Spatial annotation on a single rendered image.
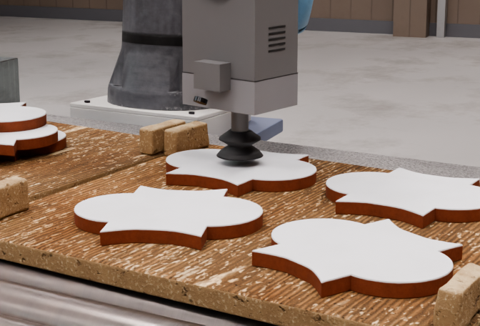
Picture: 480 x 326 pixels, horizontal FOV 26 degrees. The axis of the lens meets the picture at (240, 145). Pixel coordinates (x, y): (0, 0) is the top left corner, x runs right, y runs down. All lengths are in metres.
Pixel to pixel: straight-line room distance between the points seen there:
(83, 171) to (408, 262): 0.39
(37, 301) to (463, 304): 0.29
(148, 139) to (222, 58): 0.16
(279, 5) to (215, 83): 0.09
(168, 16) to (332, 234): 0.69
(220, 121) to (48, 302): 0.74
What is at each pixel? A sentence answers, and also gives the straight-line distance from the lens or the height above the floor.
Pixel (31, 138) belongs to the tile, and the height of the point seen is 0.96.
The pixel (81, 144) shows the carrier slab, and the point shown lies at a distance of 1.10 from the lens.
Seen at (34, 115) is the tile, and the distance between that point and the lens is 1.08.
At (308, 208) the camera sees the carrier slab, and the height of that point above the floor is 0.94.
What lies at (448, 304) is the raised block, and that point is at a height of 0.95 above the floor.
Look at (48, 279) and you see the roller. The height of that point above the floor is 0.91.
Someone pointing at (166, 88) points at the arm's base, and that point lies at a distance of 1.39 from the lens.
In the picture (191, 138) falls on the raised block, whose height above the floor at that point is 0.95.
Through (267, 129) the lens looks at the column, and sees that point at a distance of 1.48.
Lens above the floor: 1.18
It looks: 13 degrees down
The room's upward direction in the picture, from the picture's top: straight up
